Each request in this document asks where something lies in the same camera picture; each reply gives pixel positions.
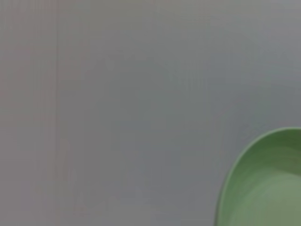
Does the green plate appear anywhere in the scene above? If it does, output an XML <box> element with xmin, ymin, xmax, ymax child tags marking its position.
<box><xmin>214</xmin><ymin>127</ymin><xmax>301</xmax><ymax>226</ymax></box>

